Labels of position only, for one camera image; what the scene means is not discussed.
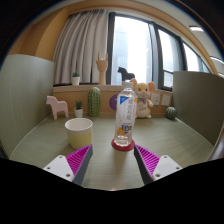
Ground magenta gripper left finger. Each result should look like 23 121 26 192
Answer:
44 145 93 185

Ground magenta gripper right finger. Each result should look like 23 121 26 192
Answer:
134 145 182 185

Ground clear plastic water bottle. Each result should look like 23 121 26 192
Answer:
114 82 138 146

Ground red round coaster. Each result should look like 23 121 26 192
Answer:
111 139 135 151

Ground white and yellow paper cup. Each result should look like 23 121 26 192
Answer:
65 118 93 150

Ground round green cactus ball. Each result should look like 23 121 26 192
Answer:
165 107 177 120

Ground small potted plant on table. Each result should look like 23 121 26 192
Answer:
74 100 83 118

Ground pink toy horse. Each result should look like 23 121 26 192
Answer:
46 96 69 119

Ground tall green ceramic cactus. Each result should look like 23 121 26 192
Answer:
88 87 101 117

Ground wooden window ledge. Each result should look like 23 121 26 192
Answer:
52 83 174 117

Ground purple round number sign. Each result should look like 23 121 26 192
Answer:
109 94 118 111

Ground plush mouse toy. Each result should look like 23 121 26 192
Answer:
130 78 156 118

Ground right green partition panel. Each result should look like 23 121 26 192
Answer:
173 71 224 145

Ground green partition panel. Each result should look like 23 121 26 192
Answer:
0 54 54 157
173 71 224 145

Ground small potted plant on ledge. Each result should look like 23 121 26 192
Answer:
71 72 80 85

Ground black toy horse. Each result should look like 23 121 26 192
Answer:
118 67 135 81

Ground left green partition panel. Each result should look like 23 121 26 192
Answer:
0 54 54 157

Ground wooden hand sculpture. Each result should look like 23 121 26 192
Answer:
96 52 108 85

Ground grey curtain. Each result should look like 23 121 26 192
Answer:
53 9 109 84

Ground white wall socket right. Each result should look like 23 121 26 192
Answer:
161 95 171 106

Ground white wall socket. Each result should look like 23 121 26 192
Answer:
161 95 171 106
151 93 160 105

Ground white wall socket left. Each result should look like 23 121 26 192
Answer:
151 93 160 105

